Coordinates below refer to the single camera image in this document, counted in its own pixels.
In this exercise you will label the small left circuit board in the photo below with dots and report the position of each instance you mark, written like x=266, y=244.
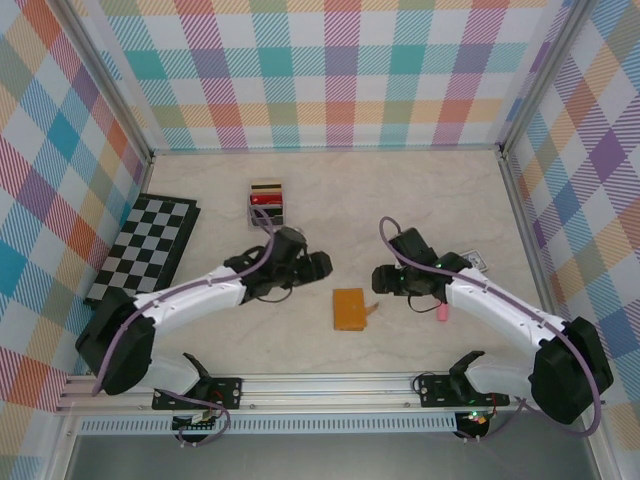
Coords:
x=200, y=420

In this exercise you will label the orange card holder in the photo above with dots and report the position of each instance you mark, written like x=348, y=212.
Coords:
x=350, y=310

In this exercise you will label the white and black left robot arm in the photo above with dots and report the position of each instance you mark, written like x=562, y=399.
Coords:
x=200, y=292

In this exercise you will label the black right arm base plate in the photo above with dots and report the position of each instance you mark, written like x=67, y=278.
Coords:
x=435, y=390

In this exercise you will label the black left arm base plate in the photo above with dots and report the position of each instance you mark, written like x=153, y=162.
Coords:
x=227, y=392

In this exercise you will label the small circuit board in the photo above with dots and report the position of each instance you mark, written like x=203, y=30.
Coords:
x=477, y=417
x=200, y=420

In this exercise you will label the black and grey chessboard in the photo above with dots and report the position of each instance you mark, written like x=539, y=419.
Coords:
x=145, y=245

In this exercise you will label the pink tube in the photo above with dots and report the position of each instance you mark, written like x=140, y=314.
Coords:
x=443, y=313

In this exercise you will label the red credit card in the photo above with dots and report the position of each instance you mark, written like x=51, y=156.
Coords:
x=267, y=200

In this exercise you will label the clear card box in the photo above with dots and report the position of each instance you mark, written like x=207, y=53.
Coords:
x=260, y=222

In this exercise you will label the small right circuit board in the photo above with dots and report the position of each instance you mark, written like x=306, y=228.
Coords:
x=477, y=417

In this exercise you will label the aluminium frame post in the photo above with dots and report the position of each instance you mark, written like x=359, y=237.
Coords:
x=542, y=75
x=107, y=82

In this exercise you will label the aluminium left frame post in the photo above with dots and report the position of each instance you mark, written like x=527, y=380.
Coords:
x=107, y=82

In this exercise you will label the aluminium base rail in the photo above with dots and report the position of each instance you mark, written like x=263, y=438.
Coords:
x=325, y=392

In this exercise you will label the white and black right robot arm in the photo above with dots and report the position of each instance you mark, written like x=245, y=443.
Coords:
x=490, y=300

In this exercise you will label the aluminium right frame post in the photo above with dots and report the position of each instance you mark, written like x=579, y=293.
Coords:
x=542, y=75

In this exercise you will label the gold credit card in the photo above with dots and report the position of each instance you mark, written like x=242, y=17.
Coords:
x=265, y=182

